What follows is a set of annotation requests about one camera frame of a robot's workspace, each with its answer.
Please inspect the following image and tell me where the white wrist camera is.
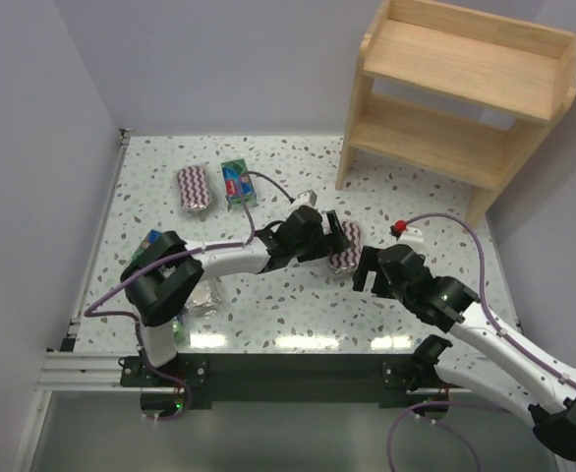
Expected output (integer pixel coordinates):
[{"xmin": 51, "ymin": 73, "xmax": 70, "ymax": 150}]
[
  {"xmin": 390, "ymin": 220, "xmax": 425, "ymax": 250},
  {"xmin": 291, "ymin": 190, "xmax": 317, "ymax": 209}
]

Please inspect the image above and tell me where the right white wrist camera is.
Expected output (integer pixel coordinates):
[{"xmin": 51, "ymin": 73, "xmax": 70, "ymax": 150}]
[{"xmin": 390, "ymin": 220, "xmax": 425, "ymax": 250}]

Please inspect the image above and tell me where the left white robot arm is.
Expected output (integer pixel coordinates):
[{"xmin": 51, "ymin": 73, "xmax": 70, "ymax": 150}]
[{"xmin": 120, "ymin": 206, "xmax": 352, "ymax": 370}]

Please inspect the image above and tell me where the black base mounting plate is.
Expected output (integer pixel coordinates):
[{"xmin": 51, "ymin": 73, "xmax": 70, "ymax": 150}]
[{"xmin": 118, "ymin": 351, "xmax": 471, "ymax": 410}]

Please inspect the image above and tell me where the aluminium frame rail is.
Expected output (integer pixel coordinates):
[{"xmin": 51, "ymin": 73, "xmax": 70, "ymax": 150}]
[{"xmin": 34, "ymin": 128, "xmax": 135, "ymax": 392}]

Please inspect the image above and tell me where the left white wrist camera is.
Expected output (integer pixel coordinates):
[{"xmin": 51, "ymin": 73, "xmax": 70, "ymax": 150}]
[{"xmin": 291, "ymin": 190, "xmax": 317, "ymax": 209}]

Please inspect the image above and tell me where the purple zigzag sponge pack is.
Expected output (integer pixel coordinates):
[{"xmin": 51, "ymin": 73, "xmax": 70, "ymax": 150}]
[
  {"xmin": 184, "ymin": 279, "xmax": 221, "ymax": 318},
  {"xmin": 176, "ymin": 165, "xmax": 214, "ymax": 218},
  {"xmin": 327, "ymin": 219, "xmax": 366, "ymax": 276}
]

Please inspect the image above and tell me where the wooden two-tier shelf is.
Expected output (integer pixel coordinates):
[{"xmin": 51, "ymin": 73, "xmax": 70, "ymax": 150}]
[{"xmin": 336, "ymin": 1, "xmax": 576, "ymax": 224}]

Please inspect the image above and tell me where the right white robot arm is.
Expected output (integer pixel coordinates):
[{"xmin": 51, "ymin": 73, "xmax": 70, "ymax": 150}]
[{"xmin": 353, "ymin": 244, "xmax": 576, "ymax": 462}]

